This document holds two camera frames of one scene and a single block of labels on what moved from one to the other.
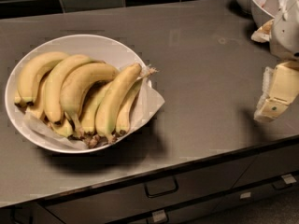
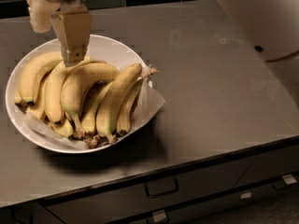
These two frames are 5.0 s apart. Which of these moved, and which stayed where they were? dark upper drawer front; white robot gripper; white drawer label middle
Moved: white robot gripper
Stayed: white drawer label middle; dark upper drawer front
